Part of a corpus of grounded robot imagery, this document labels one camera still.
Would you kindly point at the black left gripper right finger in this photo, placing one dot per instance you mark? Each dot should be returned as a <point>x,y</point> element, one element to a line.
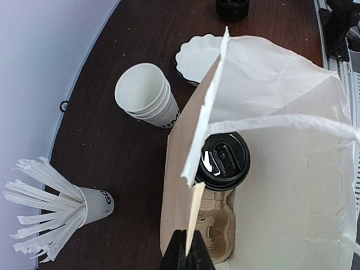
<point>198,257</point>

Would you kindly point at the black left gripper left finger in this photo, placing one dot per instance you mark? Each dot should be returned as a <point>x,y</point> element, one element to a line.
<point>174,257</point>

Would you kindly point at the cardboard cup carrier tray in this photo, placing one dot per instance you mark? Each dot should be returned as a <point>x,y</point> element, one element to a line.
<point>216,222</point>

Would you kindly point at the black plastic cup lid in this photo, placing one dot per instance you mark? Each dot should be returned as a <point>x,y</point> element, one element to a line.
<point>224,162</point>

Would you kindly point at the brown paper takeout bag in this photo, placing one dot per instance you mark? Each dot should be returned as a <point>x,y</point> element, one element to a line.
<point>297,206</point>

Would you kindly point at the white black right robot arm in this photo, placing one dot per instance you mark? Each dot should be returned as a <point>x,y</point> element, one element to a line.
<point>343,16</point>

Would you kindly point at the stack of white paper cups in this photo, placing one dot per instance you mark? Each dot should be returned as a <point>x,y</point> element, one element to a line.
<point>144,93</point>

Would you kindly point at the white scalloped dish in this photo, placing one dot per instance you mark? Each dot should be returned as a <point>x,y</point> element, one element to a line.
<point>195,57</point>

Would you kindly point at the stack of black cup lids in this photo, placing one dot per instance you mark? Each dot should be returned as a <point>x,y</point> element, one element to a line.
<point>232,11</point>

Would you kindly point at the black round wall grommet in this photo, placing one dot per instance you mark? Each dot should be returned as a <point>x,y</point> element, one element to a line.
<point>63,106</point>

